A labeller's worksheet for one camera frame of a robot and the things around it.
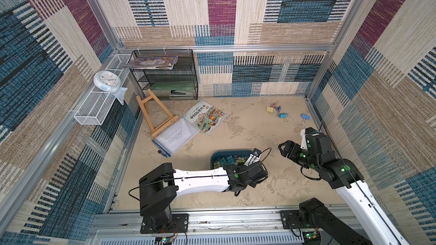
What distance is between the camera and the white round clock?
738 millimetres

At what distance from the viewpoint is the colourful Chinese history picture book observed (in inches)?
42.2

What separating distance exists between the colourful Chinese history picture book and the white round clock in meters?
0.44
